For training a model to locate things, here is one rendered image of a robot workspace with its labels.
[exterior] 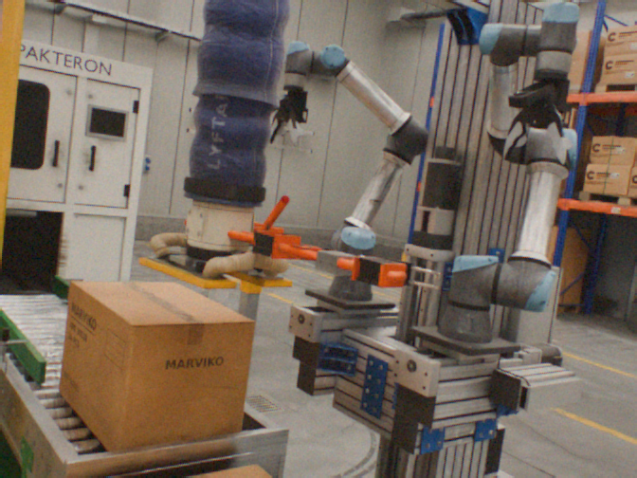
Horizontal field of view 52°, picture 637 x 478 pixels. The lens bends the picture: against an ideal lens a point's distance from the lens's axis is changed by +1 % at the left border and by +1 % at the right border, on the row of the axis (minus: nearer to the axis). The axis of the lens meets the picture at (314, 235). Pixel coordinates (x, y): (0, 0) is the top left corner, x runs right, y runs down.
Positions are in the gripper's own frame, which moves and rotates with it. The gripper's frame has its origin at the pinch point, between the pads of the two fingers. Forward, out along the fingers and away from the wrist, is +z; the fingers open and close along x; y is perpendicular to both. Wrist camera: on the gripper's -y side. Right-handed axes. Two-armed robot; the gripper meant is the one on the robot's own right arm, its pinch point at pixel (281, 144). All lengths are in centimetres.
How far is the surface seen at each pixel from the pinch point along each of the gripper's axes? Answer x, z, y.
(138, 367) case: -20, 69, -52
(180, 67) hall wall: 856, -147, 358
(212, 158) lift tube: -37, 9, -46
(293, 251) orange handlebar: -66, 28, -37
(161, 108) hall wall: 856, -73, 332
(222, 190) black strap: -40, 16, -44
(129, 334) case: -18, 60, -55
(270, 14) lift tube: -42, -30, -37
